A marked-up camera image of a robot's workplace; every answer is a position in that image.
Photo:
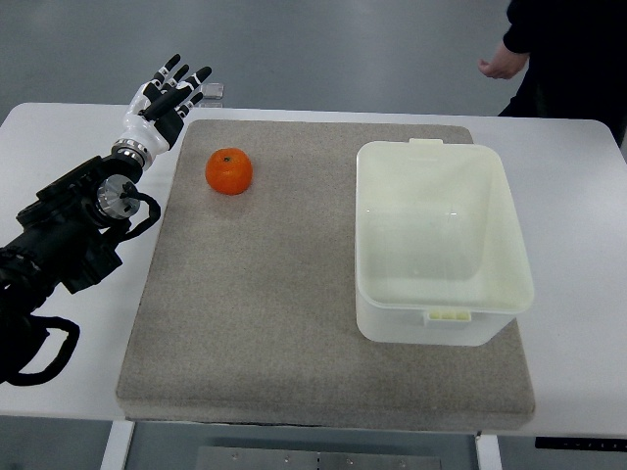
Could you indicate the white left table leg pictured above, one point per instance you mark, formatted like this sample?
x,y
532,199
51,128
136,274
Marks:
x,y
118,445

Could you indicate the bystander in black clothes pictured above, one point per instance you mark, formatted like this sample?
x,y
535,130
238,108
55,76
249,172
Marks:
x,y
576,69

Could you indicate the small clear plastic object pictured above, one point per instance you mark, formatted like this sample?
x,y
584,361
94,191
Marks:
x,y
212,91

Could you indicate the grey metal base plate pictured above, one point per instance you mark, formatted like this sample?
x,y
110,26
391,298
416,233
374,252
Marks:
x,y
222,457

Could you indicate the black table control panel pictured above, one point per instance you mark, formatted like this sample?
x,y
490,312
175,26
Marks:
x,y
588,444

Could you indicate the grey felt mat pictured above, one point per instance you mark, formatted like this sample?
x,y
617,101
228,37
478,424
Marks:
x,y
248,312

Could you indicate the white table leg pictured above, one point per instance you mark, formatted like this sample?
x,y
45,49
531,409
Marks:
x,y
488,452
118,445

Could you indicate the white plastic box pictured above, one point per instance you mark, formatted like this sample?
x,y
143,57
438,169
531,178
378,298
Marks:
x,y
439,253

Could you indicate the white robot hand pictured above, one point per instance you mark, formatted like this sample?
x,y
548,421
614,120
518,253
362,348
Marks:
x,y
149,103

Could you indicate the bystander hand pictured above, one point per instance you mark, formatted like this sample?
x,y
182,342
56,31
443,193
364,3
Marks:
x,y
505,64

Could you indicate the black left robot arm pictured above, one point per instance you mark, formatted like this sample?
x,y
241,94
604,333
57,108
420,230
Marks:
x,y
72,230

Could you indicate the white right table leg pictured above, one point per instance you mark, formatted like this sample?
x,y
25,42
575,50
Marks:
x,y
488,452

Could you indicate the orange fruit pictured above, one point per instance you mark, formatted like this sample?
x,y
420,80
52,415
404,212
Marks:
x,y
229,171

